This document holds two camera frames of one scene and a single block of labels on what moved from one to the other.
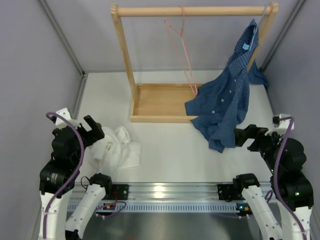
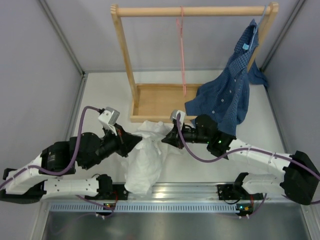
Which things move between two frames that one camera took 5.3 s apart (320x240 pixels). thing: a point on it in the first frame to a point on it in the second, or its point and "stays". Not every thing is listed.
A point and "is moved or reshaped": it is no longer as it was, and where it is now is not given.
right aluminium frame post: (278, 44) stays
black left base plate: (122, 190) stays
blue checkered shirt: (220, 106) stays
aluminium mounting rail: (171, 191) stays
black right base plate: (226, 192) stays
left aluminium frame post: (68, 45) stays
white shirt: (116, 150) is moved or reshaped
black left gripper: (96, 132) to (130, 140)
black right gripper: (252, 131) to (172, 138)
